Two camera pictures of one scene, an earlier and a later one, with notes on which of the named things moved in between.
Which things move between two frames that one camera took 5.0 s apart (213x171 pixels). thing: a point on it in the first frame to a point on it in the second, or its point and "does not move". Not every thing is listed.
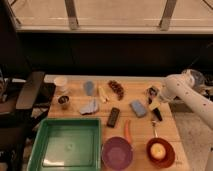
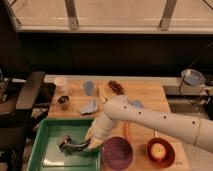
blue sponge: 138,108 does not move
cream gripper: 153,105 to 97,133
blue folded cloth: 91,108 does not move
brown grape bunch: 117,88 does not move
